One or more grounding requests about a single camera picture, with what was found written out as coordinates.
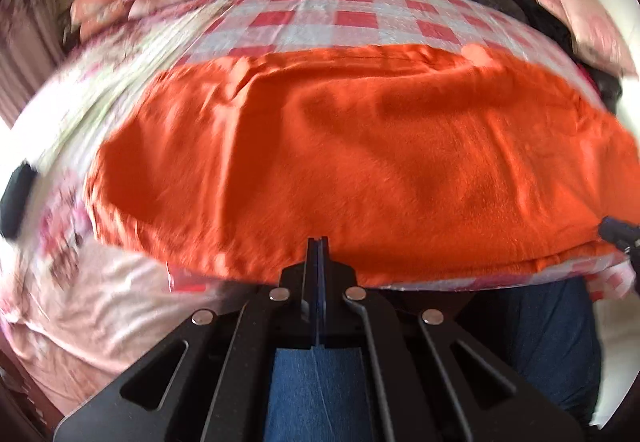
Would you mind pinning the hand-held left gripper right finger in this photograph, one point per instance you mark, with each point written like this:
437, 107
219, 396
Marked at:
326, 292

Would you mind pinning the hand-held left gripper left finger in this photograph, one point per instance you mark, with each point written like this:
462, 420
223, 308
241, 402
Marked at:
311, 292

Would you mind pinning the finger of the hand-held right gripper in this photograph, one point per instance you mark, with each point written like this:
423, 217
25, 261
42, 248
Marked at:
617, 231

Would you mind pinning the orange pants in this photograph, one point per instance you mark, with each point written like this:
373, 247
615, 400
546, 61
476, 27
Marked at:
350, 147

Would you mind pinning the person's legs in jeans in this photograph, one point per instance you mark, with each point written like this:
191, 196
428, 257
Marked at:
545, 347

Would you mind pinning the pale pink pillow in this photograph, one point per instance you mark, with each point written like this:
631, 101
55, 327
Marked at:
580, 12

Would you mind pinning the red white checked plastic sheet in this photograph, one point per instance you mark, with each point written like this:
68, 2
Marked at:
325, 17

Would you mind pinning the floral bed sheet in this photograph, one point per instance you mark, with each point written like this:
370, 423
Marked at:
115, 72

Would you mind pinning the black pouch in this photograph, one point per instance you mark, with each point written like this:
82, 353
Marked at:
17, 197

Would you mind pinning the pink floral pillow stack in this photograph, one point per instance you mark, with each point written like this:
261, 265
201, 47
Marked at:
97, 2

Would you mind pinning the pink patterned curtain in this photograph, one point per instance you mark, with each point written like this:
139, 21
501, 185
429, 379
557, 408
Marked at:
25, 32

